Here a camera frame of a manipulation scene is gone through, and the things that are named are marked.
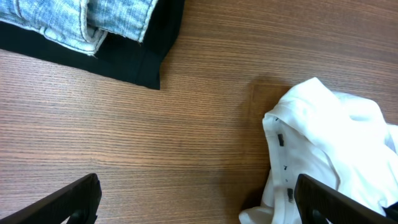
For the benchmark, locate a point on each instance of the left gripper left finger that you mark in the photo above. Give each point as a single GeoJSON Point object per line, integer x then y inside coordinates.
{"type": "Point", "coordinates": [77, 203]}

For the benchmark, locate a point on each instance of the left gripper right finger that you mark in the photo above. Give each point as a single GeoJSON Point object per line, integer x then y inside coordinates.
{"type": "Point", "coordinates": [318, 203]}

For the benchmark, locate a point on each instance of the white t-shirt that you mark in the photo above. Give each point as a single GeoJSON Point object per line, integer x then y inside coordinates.
{"type": "Point", "coordinates": [341, 140]}

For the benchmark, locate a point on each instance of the folded black garment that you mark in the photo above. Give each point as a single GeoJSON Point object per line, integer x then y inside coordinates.
{"type": "Point", "coordinates": [118, 57]}

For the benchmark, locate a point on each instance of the folded light denim garment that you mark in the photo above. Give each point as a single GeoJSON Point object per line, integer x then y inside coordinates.
{"type": "Point", "coordinates": [80, 25]}

